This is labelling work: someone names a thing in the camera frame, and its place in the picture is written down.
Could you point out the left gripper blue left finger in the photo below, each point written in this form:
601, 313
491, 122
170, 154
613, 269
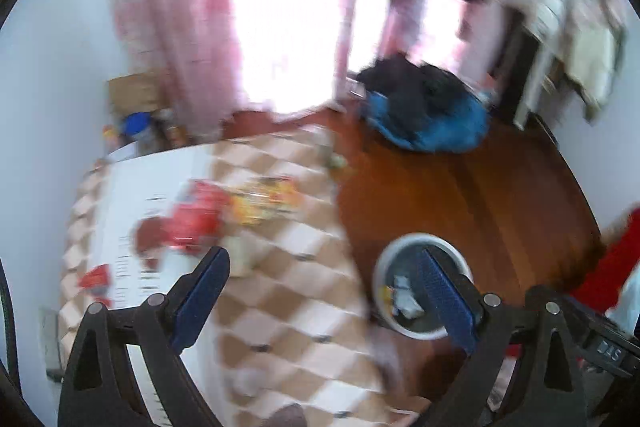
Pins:
99, 385

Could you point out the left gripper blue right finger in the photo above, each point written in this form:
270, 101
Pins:
480, 324

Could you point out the small red wrapper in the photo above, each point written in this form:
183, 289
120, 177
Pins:
97, 282

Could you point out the brown red foil wrapper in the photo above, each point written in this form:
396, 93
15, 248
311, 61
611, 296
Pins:
152, 239

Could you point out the red crushed soda can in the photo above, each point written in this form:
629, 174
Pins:
197, 216

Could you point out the orange yellow snack wrapper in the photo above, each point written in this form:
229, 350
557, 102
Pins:
264, 198

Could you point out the white round trash bin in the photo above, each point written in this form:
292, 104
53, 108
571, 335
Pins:
402, 300

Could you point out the red blanket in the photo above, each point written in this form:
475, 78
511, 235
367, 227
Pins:
601, 287

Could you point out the checkered tablecloth on table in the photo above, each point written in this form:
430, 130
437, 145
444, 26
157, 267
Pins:
264, 324

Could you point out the clear plastic bottle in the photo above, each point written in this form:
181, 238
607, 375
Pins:
174, 134

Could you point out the small orange capped bottle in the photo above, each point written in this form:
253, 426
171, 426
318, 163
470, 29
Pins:
112, 139

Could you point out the blue jacket pile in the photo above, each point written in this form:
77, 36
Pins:
459, 132

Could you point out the blue lidded white tub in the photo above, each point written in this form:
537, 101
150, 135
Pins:
139, 128

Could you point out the brown paper bag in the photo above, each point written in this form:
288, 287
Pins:
143, 92

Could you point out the black clothes pile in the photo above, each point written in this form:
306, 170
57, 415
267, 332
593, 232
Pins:
414, 93

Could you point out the pink floral curtain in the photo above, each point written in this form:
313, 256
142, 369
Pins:
300, 16

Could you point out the wall power socket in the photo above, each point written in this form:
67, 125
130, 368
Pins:
48, 323

